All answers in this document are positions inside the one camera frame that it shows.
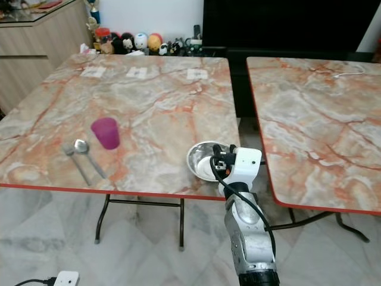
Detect steel spoon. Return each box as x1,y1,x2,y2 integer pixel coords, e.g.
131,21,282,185
74,139,108,179

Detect black metal table leg frame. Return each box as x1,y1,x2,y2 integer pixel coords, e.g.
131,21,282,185
93,194,186,251
265,207,371,243

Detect yellow orange round doll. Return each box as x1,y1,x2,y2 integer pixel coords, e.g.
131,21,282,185
148,33,163,54

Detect light wooden cabinet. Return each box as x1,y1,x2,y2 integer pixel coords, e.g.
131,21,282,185
0,0,93,115

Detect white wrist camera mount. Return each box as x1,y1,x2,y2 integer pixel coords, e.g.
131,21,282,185
53,271,81,286
226,147,263,194

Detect panda round doll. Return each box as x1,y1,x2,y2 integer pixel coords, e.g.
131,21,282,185
121,32,136,54

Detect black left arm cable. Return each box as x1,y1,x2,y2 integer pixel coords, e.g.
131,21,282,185
14,277,56,286

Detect steel bowl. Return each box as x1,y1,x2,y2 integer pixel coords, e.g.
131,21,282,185
186,141,232,182

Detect purple plastic cup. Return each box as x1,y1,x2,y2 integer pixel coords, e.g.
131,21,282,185
90,117,120,150

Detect black television screen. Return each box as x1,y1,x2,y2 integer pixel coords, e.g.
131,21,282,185
202,0,381,54

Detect white paper label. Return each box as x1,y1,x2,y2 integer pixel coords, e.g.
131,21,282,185
186,69,209,81
82,66,107,79

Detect red flat item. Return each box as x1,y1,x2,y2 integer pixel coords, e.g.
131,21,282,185
36,0,64,10

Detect black round doll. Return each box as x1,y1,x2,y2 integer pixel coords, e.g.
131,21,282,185
110,32,123,54

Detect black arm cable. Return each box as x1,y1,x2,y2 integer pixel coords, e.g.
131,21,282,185
210,160,278,258
14,277,56,286

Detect red lid jar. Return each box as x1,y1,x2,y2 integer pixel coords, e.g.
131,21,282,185
94,27,113,54

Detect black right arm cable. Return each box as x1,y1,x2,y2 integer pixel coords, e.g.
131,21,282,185
210,160,278,258

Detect thin white cable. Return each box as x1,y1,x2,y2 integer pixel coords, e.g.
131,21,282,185
333,64,367,78

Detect gold trophy figure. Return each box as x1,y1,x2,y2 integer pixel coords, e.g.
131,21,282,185
86,0,102,35

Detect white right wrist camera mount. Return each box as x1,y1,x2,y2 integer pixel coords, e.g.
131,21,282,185
226,147,263,194

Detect white blue round doll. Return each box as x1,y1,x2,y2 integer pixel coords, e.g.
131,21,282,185
134,32,149,53

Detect green mug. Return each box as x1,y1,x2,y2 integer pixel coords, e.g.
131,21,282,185
185,37,204,56

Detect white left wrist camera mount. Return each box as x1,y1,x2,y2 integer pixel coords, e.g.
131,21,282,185
53,271,81,286

